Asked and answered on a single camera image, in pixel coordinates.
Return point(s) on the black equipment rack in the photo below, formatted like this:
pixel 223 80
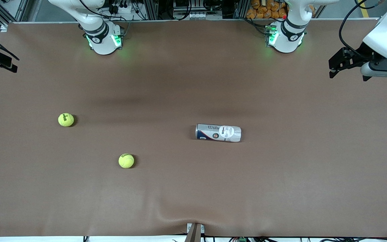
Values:
pixel 183 6

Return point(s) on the clear tennis ball can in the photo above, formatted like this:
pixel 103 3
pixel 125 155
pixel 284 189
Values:
pixel 218 132

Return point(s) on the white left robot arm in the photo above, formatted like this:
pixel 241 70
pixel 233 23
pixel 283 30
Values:
pixel 287 40

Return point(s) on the white terminal block row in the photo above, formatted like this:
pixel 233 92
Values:
pixel 205 15

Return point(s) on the green terminal connector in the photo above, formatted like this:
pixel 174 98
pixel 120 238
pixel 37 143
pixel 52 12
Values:
pixel 242 239

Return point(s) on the brown table mat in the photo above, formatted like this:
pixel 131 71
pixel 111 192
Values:
pixel 193 84

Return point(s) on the orange objects pile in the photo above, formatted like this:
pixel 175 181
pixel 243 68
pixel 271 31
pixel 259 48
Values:
pixel 267 8

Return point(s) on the yellow tennis ball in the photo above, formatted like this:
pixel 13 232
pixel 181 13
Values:
pixel 126 161
pixel 66 120

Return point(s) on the brown camera mount bracket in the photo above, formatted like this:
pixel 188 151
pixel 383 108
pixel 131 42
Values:
pixel 194 232

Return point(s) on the white power strip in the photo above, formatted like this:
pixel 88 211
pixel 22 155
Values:
pixel 123 6

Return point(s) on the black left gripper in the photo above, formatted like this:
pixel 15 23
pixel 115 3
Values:
pixel 354 56

